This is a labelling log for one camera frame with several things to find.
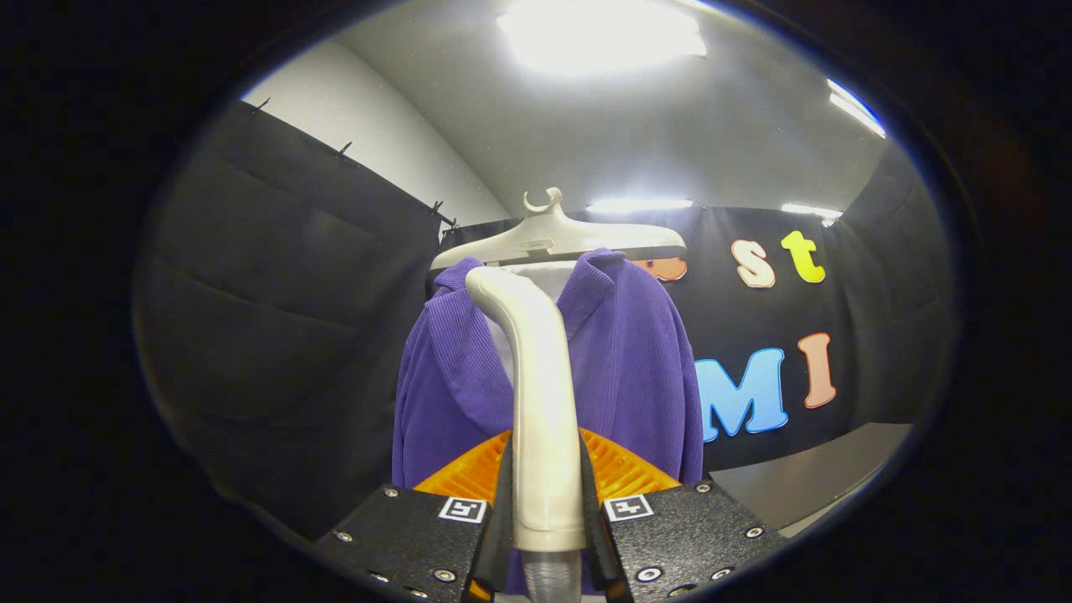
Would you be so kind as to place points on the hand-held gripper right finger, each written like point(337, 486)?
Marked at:
point(596, 536)

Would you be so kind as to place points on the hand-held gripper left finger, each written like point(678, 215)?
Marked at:
point(502, 519)

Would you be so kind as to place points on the white garment steamer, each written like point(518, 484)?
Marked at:
point(544, 402)

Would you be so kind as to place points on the purple jacket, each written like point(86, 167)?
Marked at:
point(628, 368)

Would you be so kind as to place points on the white clothes hanger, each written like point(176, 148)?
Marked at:
point(553, 234)

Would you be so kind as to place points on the grey cabinet with dark top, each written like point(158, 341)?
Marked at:
point(812, 473)

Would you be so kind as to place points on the black backdrop cloth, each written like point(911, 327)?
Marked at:
point(276, 335)

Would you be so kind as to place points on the long strip ceiling light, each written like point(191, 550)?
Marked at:
point(638, 205)

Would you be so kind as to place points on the small ceiling light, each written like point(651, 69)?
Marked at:
point(808, 212)

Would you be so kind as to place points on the large ceiling light panel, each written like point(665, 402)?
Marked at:
point(599, 33)

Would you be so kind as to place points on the double ceiling light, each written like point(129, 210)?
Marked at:
point(854, 109)

